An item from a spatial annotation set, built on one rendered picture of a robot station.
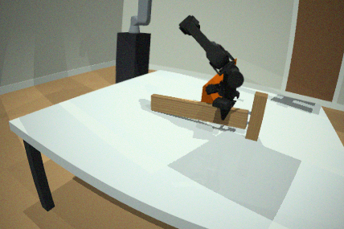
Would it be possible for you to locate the wooden post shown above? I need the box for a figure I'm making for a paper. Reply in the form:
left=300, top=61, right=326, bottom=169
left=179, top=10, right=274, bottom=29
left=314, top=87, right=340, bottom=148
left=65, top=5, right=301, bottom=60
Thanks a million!
left=245, top=92, right=268, bottom=141

